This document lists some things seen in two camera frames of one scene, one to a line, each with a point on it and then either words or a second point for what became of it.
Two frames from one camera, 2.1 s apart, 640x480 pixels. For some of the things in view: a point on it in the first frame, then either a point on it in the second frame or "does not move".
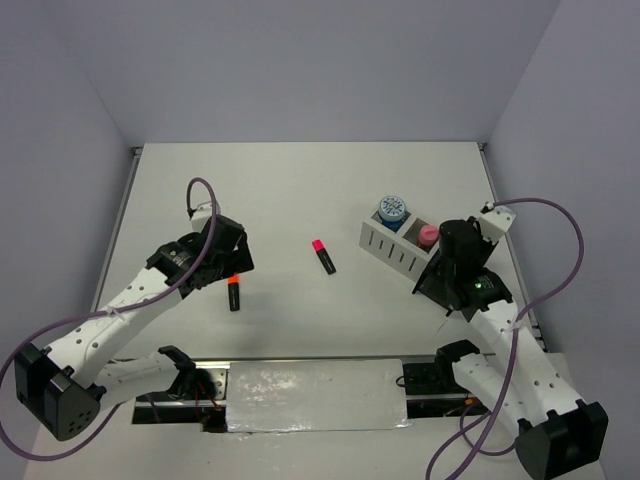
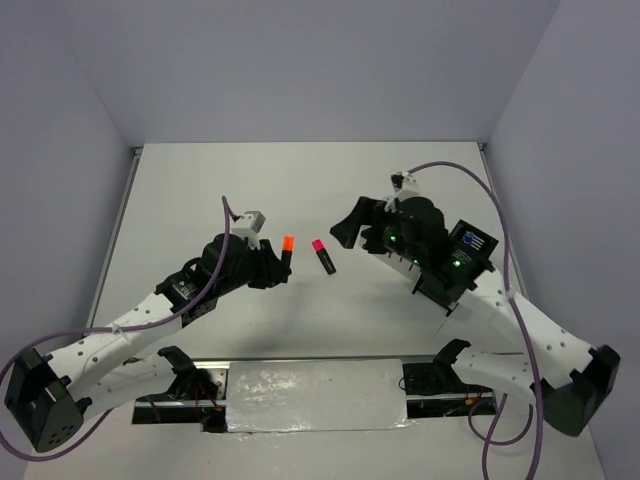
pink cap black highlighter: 325,259 does not move
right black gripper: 486,244 -> 347,229
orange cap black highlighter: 234,292 -> 288,248
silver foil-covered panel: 315,395 does not move
